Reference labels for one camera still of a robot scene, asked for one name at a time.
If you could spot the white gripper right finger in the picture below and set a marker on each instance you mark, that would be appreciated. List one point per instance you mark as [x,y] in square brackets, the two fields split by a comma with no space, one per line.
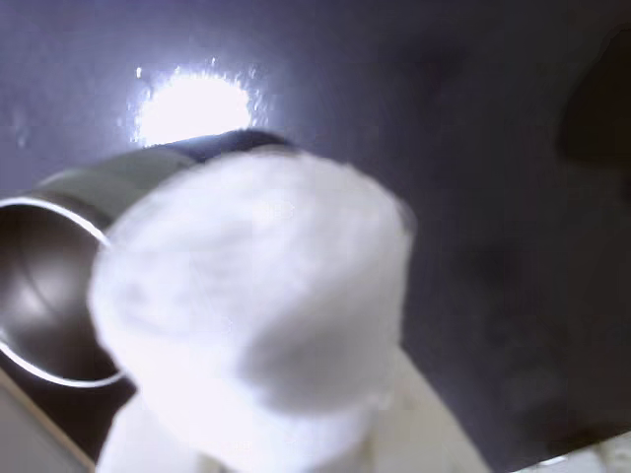
[424,424]

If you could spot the white gauze roll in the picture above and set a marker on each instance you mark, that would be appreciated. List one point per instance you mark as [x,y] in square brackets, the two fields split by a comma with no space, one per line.
[256,295]

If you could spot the black table mat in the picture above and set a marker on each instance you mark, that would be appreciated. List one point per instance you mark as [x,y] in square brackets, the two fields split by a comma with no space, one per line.
[493,295]

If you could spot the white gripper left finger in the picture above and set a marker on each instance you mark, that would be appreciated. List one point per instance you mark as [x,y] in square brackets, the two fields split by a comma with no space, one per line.
[148,438]

